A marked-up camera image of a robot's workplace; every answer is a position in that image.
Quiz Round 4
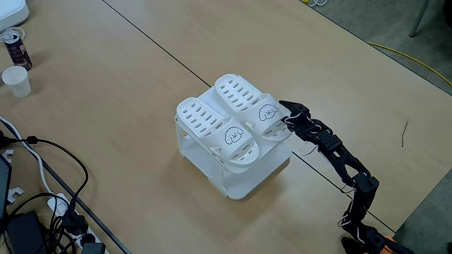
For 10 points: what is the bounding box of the white slipper with dog print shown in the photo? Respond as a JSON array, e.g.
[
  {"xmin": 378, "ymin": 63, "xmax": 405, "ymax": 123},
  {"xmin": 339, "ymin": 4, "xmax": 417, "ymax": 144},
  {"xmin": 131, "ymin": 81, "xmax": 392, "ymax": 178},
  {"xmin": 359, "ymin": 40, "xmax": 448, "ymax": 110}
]
[
  {"xmin": 175, "ymin": 97, "xmax": 261, "ymax": 169},
  {"xmin": 214, "ymin": 73, "xmax": 294, "ymax": 143}
]

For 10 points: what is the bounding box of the white plastic shoe rack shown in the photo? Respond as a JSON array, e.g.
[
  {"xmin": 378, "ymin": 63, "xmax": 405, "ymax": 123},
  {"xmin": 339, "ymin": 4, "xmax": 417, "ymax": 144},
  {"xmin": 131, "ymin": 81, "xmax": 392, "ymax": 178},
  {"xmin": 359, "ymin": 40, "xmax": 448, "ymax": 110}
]
[{"xmin": 174, "ymin": 86, "xmax": 296, "ymax": 201}]

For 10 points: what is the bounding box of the grey metal chair leg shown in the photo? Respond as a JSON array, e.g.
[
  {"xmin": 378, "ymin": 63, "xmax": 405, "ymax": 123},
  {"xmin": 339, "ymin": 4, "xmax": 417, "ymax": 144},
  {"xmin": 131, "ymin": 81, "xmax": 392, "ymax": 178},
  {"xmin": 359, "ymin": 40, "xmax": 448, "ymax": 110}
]
[{"xmin": 408, "ymin": 0, "xmax": 432, "ymax": 38}]

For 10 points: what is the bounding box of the black plug-in power adapter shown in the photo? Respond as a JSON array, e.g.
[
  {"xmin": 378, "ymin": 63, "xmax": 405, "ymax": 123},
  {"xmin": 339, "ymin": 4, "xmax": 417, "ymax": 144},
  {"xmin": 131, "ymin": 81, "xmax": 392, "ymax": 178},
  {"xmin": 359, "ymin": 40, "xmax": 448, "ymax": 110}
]
[{"xmin": 81, "ymin": 241, "xmax": 107, "ymax": 254}]

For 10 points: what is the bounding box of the black power plug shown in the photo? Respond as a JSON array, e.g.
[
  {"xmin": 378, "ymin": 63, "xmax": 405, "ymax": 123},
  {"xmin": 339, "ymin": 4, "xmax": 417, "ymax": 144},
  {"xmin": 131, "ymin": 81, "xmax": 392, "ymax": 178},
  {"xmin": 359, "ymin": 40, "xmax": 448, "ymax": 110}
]
[{"xmin": 61, "ymin": 206, "xmax": 89, "ymax": 236}]

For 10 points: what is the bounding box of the white power strip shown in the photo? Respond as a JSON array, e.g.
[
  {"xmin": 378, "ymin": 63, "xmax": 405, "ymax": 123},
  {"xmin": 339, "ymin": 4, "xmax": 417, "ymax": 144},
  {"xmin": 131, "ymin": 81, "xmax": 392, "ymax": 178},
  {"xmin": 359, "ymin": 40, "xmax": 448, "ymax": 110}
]
[{"xmin": 47, "ymin": 193, "xmax": 110, "ymax": 254}]

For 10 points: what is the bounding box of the white paper cup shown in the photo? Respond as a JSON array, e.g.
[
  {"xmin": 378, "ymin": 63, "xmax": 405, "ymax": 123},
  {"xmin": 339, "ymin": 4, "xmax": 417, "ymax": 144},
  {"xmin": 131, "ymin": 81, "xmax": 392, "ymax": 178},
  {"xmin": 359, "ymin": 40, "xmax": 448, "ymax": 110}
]
[{"xmin": 1, "ymin": 65, "xmax": 32, "ymax": 99}]

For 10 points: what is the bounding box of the purple drink can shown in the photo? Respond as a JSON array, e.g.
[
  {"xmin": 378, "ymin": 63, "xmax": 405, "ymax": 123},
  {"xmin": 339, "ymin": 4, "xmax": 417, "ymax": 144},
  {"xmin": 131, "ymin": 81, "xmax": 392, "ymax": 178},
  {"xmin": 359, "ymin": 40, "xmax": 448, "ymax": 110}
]
[{"xmin": 2, "ymin": 31, "xmax": 33, "ymax": 71}]

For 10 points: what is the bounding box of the black power adapter brick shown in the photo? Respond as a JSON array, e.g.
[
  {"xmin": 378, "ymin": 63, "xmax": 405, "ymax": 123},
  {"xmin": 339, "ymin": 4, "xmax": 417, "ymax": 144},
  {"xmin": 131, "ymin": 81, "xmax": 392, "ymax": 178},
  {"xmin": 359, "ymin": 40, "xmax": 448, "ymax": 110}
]
[{"xmin": 6, "ymin": 210, "xmax": 49, "ymax": 254}]

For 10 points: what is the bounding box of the dark laptop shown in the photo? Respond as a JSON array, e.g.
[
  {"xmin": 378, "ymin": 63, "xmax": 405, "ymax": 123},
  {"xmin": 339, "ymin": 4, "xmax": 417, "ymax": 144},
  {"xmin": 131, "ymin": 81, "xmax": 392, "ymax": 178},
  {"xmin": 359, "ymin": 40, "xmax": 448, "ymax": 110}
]
[{"xmin": 0, "ymin": 155, "xmax": 12, "ymax": 222}]

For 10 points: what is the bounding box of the white flat box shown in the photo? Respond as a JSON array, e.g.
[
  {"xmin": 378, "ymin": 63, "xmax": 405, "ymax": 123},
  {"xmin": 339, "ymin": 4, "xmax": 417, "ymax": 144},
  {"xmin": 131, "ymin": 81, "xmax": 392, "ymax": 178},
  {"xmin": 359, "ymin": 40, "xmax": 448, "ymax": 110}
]
[{"xmin": 0, "ymin": 0, "xmax": 30, "ymax": 33}]

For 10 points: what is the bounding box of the yellow cable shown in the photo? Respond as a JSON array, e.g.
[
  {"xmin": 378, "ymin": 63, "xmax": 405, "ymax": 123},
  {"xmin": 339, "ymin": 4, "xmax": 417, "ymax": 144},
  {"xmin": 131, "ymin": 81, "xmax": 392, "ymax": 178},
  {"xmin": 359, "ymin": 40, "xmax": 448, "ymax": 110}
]
[{"xmin": 367, "ymin": 41, "xmax": 452, "ymax": 88}]

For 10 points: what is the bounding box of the thick white cable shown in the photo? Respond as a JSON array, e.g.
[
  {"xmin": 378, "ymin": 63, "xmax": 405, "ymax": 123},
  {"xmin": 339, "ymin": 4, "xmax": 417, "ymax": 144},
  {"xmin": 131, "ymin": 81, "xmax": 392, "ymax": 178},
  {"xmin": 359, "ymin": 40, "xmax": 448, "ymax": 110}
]
[{"xmin": 0, "ymin": 116, "xmax": 54, "ymax": 198}]

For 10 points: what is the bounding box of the black cable with ferrite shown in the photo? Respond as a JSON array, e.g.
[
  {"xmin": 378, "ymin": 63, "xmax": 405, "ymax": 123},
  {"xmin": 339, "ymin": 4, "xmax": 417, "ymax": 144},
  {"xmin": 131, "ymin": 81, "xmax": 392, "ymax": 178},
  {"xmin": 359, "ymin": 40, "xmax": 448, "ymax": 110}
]
[{"xmin": 0, "ymin": 135, "xmax": 89, "ymax": 212}]

